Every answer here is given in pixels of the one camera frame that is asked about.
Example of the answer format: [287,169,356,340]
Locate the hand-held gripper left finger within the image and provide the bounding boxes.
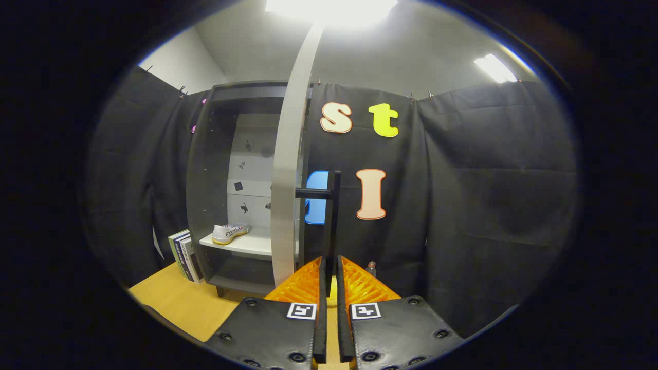
[205,256,328,370]

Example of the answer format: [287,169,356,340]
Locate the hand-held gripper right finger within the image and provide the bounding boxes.
[337,255,466,370]

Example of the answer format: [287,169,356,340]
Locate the white canvas shoe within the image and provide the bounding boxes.
[212,223,251,245]

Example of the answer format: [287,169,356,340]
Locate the beige shoe cabinet door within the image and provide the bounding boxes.
[270,23,325,288]

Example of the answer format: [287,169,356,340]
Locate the dark grey shoe cabinet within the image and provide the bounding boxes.
[185,80,314,298]

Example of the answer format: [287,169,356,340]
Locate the white cabinet shelf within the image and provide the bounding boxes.
[199,232,273,257]

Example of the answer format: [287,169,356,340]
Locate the white and grey book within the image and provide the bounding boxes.
[180,236,205,284]

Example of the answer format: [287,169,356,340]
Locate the blue book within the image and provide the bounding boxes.
[174,232,198,282]

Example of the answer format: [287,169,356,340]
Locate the green and white book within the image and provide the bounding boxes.
[168,229,192,281]

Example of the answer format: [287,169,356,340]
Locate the black backdrop cloth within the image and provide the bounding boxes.
[82,64,579,337]

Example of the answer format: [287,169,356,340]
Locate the small ceiling light strip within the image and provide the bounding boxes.
[473,53,519,84]

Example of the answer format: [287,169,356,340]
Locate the large ceiling light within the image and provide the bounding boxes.
[265,0,399,29]

